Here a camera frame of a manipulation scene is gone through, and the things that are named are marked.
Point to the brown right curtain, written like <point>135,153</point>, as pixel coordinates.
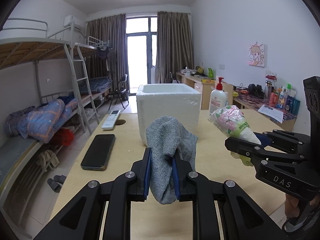
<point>174,45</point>

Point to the metal bunk bed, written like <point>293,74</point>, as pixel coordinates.
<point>37,67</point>

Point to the white paper sheet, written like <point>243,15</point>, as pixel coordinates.
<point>272,113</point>

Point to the white lotion pump bottle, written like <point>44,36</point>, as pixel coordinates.
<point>217,97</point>

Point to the black headphones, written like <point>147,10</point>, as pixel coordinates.
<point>255,90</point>

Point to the person's right hand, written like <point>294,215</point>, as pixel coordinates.
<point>291,206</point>

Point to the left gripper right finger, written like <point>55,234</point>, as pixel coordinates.
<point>221,210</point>

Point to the patterned desk cover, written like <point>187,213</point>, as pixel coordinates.
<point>248,101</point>

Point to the brown curtain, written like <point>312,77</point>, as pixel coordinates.
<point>110,58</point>
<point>174,45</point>

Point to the teal cup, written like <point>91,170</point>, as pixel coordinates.
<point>295,105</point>

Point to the black smartphone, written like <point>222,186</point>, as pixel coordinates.
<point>98,153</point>

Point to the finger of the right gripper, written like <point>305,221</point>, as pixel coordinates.
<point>282,138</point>
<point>245,147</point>

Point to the white wall air conditioner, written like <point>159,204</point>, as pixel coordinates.
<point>69,20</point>

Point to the clear tumbler red lid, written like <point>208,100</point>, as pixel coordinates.
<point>269,86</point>

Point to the anime wall picture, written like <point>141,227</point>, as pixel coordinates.
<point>257,55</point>

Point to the black folding chair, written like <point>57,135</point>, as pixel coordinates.
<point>119,92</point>

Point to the white air conditioner remote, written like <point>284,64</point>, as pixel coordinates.
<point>110,121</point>

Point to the brown left curtain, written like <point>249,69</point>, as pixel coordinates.
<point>110,58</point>

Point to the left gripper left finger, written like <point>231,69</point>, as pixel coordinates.
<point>102,211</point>

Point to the white styrofoam box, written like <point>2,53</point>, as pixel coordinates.
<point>167,99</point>

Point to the blue plaid quilt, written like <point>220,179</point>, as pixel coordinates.
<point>41,123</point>

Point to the red plastic bag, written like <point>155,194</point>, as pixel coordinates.
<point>63,136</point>

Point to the grey sock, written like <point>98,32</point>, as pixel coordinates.
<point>166,136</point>

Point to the black slipper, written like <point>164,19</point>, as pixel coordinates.
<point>60,179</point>
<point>55,186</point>

